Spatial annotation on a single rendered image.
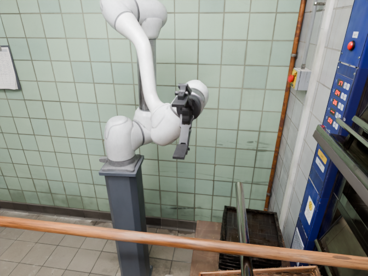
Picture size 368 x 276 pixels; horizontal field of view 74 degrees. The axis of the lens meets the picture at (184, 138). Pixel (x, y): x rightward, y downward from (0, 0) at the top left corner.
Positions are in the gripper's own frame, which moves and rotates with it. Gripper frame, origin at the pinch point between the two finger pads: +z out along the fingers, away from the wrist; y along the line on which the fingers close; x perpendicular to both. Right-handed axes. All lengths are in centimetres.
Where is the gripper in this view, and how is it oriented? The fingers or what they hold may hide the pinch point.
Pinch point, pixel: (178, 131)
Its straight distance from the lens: 59.7
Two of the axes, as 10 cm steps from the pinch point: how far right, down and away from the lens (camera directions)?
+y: 0.0, 9.1, 4.2
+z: -1.5, 4.2, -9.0
